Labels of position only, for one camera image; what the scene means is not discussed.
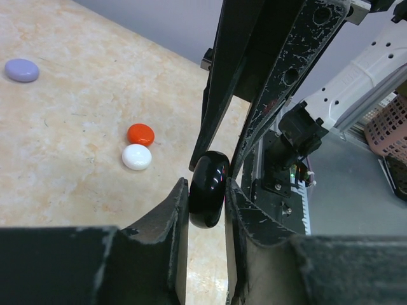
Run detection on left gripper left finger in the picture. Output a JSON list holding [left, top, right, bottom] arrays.
[[1, 178, 188, 304]]

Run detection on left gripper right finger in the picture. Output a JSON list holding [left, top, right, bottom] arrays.
[[225, 179, 406, 304]]

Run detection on orange charging case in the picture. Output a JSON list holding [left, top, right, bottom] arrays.
[[127, 123, 155, 147]]

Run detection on white round charging case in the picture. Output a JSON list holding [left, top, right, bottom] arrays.
[[121, 144, 152, 171]]

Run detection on purple round charging case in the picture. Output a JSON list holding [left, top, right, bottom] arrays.
[[4, 58, 39, 83]]

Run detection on black round charging case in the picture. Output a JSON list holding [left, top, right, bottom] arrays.
[[188, 151, 230, 229]]

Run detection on pink perforated basket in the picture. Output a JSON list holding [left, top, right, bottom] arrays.
[[364, 94, 407, 163]]

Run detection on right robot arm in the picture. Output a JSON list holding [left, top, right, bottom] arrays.
[[189, 1, 406, 197]]

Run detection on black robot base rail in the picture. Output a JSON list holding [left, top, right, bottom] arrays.
[[241, 130, 311, 235]]

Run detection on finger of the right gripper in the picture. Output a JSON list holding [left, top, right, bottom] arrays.
[[229, 1, 350, 178], [189, 1, 305, 170]]

